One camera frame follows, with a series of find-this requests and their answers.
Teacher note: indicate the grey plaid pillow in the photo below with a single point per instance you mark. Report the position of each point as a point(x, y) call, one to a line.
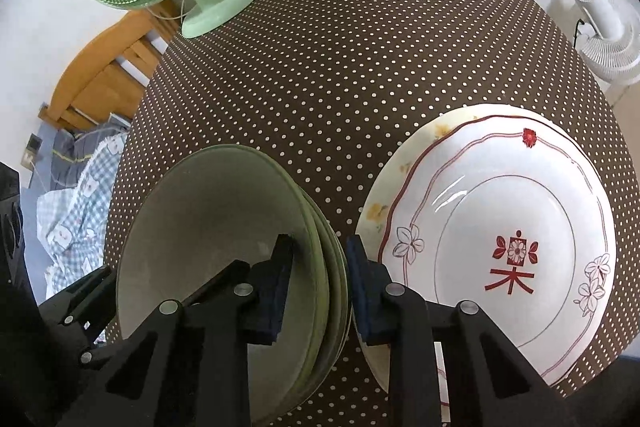
point(70, 162)

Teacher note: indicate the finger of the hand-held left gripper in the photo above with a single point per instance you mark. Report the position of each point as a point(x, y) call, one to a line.
point(80, 302)
point(97, 352)

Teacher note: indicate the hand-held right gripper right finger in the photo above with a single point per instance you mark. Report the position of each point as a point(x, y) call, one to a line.
point(362, 287)

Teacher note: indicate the white plate with red print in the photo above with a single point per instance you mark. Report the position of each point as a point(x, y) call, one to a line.
point(500, 187)

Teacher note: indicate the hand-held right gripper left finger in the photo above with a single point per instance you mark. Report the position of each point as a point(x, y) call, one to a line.
point(280, 287)

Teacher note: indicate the large yellow floral plate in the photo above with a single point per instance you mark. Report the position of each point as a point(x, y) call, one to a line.
point(372, 212)

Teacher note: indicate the brown polka dot tablecloth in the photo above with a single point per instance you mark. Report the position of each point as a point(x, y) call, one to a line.
point(325, 82)

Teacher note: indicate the blue checked printed blanket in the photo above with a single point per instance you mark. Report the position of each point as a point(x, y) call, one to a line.
point(75, 217)

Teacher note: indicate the wall socket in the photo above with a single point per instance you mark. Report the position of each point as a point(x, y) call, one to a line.
point(32, 149)

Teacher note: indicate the white clip fan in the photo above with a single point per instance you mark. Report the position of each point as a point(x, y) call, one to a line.
point(607, 42)

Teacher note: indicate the grey-green ceramic bowl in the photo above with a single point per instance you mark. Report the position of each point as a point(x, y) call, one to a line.
point(334, 307)
point(344, 292)
point(200, 217)

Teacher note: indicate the wooden bed headboard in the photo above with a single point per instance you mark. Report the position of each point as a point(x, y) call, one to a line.
point(95, 82)

